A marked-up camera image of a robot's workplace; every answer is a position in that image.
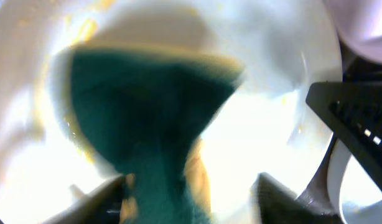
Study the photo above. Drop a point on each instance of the green yellow sponge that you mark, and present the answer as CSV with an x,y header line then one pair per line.
x,y
140,111

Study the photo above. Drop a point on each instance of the pale green plate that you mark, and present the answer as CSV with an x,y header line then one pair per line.
x,y
352,192

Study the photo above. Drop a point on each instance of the brown serving tray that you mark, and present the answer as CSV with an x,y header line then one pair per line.
x,y
355,69

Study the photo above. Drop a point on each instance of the white plate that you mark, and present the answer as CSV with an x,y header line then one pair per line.
x,y
264,126
359,25

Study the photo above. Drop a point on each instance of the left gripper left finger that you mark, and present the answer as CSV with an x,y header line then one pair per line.
x,y
94,202

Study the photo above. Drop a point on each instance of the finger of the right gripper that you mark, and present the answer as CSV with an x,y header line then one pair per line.
x,y
353,111

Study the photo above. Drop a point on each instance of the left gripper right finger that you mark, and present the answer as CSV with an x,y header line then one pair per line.
x,y
274,204

